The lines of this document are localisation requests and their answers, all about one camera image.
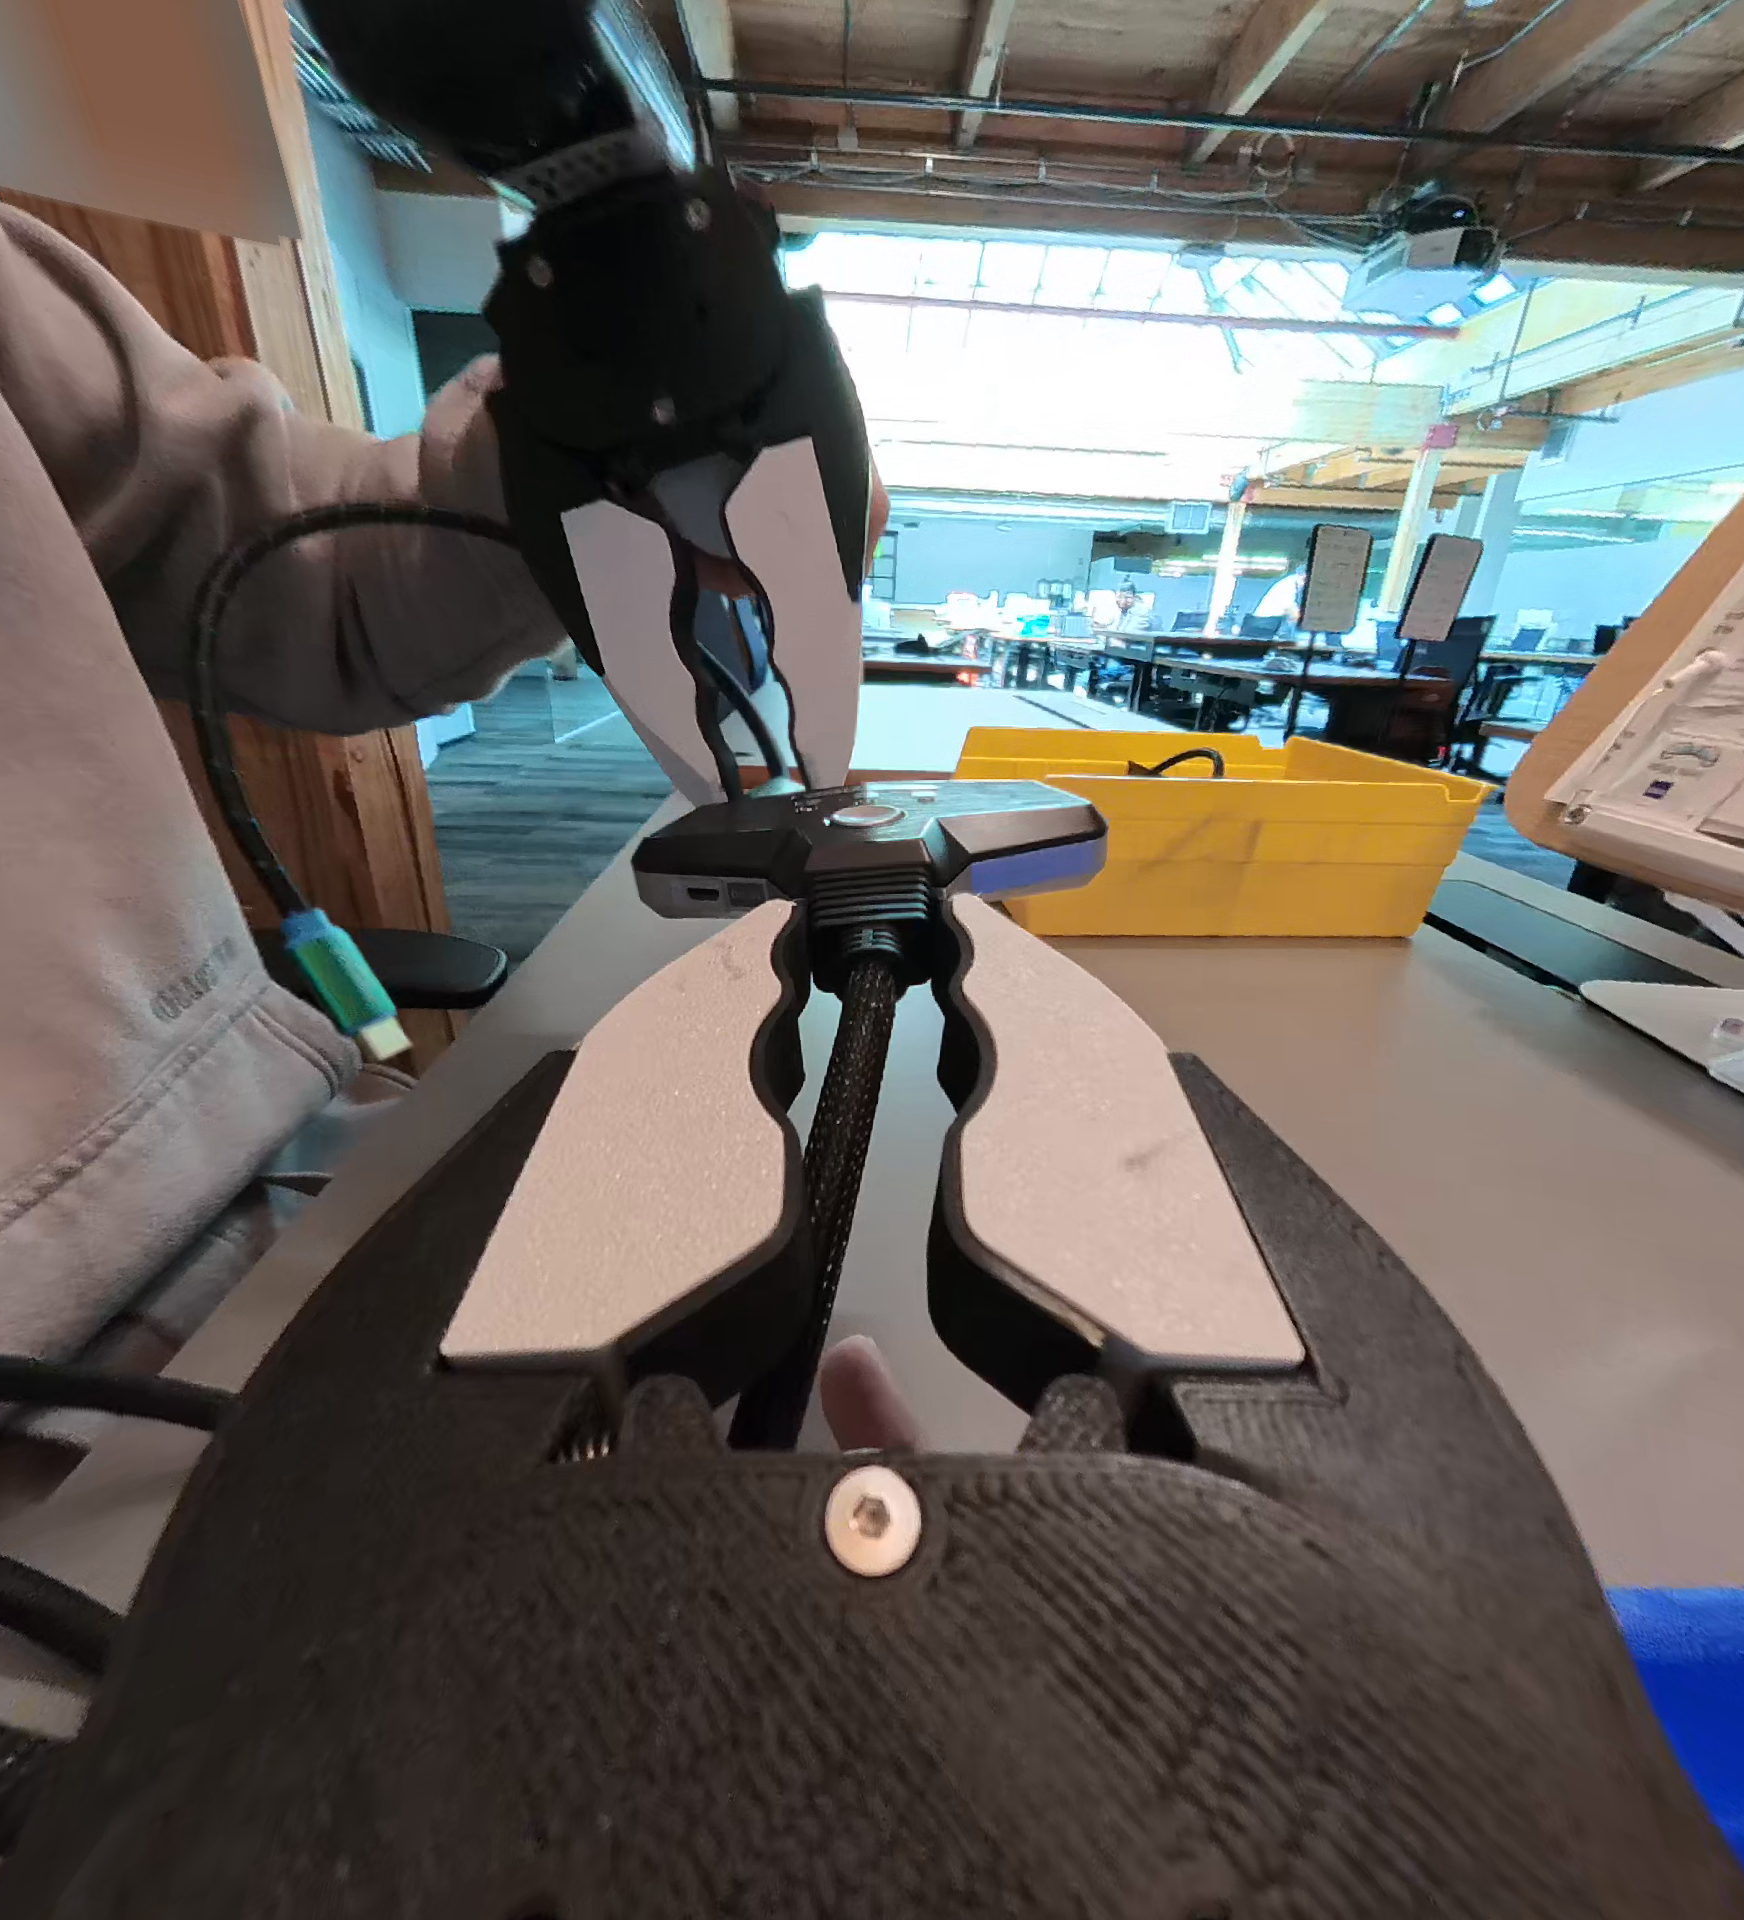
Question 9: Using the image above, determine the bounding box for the person's left forearm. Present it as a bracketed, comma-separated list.
[198, 352, 582, 738]

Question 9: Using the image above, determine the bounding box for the ceiling projector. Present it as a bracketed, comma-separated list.
[1346, 225, 1506, 324]

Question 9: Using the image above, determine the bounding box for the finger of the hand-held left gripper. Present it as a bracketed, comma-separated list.
[728, 433, 869, 793]
[562, 484, 737, 808]

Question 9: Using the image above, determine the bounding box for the thick black braided cable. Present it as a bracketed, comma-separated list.
[728, 863, 952, 1455]
[0, 1518, 124, 1862]

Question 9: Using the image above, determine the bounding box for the white desk with wooden edge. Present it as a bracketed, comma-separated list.
[849, 683, 1182, 782]

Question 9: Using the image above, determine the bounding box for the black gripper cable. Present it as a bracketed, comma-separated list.
[0, 1347, 236, 1435]

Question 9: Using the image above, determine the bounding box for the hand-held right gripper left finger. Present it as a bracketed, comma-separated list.
[439, 900, 814, 1398]

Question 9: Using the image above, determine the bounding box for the row of office desks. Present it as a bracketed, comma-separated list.
[866, 607, 1611, 767]

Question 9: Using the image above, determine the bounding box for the person's right hand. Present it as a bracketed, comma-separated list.
[818, 1336, 923, 1455]

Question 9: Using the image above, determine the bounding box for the black office chair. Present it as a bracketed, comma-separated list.
[354, 927, 512, 1014]

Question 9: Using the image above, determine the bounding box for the blue bin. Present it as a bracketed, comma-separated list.
[1605, 1582, 1744, 1920]

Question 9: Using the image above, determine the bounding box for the black hub box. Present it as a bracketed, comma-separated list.
[634, 777, 1110, 920]

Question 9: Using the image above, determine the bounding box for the grey desk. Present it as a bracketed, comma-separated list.
[0, 773, 1744, 1920]

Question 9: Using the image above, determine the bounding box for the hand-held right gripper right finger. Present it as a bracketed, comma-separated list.
[930, 893, 1313, 1395]

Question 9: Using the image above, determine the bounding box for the wooden pillar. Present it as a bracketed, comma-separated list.
[0, 0, 457, 1075]

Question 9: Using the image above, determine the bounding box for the yellow bin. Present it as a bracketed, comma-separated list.
[956, 727, 1497, 942]

